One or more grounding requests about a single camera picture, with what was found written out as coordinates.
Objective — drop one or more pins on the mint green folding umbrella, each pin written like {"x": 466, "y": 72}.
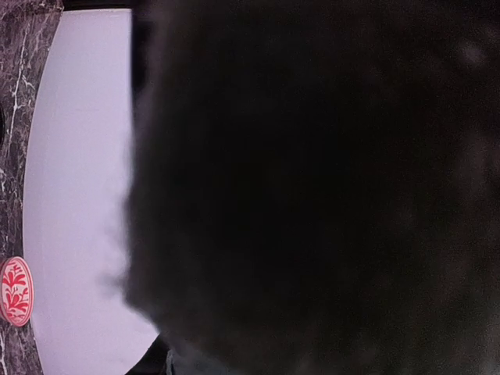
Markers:
{"x": 315, "y": 185}

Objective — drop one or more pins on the red patterned white bowl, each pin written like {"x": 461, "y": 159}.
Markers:
{"x": 17, "y": 291}

